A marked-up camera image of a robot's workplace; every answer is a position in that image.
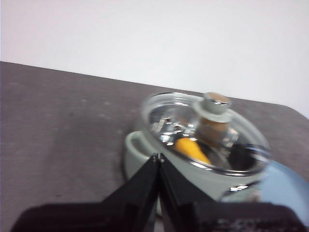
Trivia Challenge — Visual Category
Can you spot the glass lid with green knob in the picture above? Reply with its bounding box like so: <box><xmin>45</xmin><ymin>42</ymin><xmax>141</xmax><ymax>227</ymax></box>
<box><xmin>141</xmin><ymin>91</ymin><xmax>271</xmax><ymax>176</ymax></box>

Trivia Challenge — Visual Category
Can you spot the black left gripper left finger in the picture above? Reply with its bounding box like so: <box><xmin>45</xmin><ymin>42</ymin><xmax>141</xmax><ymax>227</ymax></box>
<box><xmin>11</xmin><ymin>153</ymin><xmax>162</xmax><ymax>232</ymax></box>

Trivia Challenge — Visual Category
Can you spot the pale green electric steamer pot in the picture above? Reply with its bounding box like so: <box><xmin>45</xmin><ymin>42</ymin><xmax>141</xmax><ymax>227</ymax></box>
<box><xmin>124</xmin><ymin>130</ymin><xmax>266</xmax><ymax>217</ymax></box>

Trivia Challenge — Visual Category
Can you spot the light blue round plate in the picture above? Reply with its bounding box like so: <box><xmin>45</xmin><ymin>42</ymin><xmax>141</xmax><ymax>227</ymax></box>
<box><xmin>222</xmin><ymin>160</ymin><xmax>309</xmax><ymax>206</ymax></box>

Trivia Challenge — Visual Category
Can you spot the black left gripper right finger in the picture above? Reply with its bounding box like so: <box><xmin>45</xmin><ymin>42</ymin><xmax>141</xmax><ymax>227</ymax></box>
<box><xmin>157</xmin><ymin>156</ymin><xmax>304</xmax><ymax>232</ymax></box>

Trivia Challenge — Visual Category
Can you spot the yellow corn cob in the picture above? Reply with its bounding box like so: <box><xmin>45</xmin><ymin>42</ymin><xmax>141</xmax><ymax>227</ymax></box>
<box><xmin>175</xmin><ymin>137</ymin><xmax>212</xmax><ymax>165</ymax></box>

